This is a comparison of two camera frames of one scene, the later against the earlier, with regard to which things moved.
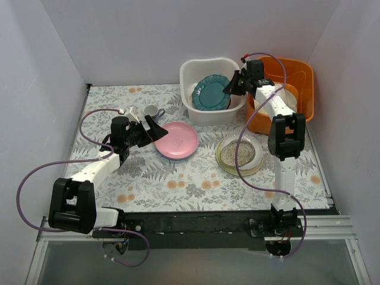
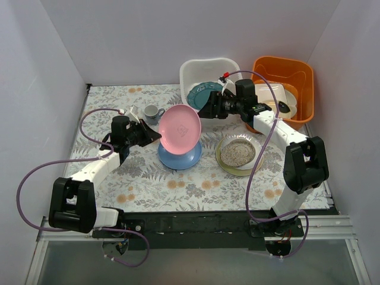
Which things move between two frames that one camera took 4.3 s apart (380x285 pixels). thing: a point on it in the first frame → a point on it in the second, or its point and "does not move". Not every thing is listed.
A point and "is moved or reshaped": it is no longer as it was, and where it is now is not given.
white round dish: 291,100 does not move
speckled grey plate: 246,152 does not move
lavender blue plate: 178,158 is moved or reshaped
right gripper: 238,83 → 218,104
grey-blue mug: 153,111 does not move
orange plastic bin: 297,73 does not move
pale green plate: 231,171 does not move
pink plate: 180,143 is moved or reshaped
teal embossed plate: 208,95 is moved or reshaped
